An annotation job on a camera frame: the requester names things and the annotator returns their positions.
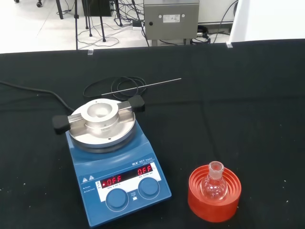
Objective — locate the thin metal probe rod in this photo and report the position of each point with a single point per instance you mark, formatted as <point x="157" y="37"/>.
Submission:
<point x="143" y="86"/>

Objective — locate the blue base laboratory heater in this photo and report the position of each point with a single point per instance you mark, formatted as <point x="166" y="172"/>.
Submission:
<point x="119" y="167"/>

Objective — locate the black bench cloth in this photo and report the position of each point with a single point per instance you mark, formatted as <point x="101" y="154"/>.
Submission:
<point x="238" y="119"/>

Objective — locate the grey metal cabinet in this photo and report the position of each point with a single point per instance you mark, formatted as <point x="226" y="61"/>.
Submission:
<point x="171" y="28"/>

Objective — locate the clear cloth clip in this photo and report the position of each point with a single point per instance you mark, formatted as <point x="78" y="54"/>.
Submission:
<point x="229" y="44"/>
<point x="90" y="52"/>

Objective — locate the black and white power adapter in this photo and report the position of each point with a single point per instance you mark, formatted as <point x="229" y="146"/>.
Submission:
<point x="137" y="25"/>

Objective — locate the black tripod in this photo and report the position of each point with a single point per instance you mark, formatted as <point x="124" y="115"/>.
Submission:
<point x="102" y="26"/>

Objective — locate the black stand leg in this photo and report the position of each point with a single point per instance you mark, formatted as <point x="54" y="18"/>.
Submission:
<point x="59" y="9"/>

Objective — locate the pale white board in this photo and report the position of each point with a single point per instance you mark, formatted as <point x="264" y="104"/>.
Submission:
<point x="267" y="19"/>

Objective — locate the black chair castor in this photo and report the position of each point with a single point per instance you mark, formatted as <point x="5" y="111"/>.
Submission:
<point x="39" y="3"/>

